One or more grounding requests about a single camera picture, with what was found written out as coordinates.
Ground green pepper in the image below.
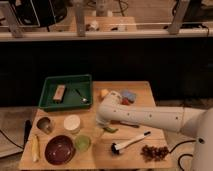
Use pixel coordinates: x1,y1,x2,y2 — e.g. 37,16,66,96
103,127,118,133

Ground green plastic cup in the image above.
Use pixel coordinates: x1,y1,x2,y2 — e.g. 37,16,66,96
74,135,91,152

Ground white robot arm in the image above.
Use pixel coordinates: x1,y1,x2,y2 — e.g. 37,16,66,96
96,91,213,171

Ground metal cup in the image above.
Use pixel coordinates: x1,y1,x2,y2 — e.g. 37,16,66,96
36,117,54,134

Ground black and white brush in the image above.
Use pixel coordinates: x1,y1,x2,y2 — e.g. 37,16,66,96
111,131,151,155

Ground blue-grey cloth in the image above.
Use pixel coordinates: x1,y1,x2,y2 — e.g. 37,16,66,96
120,122,140,128

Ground white round lid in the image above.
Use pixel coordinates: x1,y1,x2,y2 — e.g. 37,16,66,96
63,115,81,133

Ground metal spoon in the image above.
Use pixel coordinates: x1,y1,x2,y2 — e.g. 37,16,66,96
75,89,88,103

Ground small peach fruit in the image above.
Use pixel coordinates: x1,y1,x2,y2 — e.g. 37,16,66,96
100,89,109,99

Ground orange bowl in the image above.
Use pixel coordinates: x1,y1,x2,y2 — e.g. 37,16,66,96
121,98,131,106

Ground dark red bowl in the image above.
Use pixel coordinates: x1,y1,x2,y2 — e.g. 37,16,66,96
45,135,75,165

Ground green plastic tray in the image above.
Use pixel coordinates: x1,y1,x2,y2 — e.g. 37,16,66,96
39,74,93,111

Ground blue sponge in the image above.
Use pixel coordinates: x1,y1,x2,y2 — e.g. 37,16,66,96
121,90,136,103

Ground wooden block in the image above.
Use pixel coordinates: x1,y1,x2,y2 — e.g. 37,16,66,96
53,85,66,102

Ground brown dried cluster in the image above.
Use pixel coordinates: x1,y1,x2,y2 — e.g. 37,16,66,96
141,145,169,162

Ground yellow corn cob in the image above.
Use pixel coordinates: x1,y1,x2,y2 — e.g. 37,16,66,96
31,135,40,162

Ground black marker on floor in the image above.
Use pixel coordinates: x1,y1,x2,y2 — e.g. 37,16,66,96
23,120,32,146

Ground black floor cables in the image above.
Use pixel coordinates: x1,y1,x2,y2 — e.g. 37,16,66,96
169,139,198,171

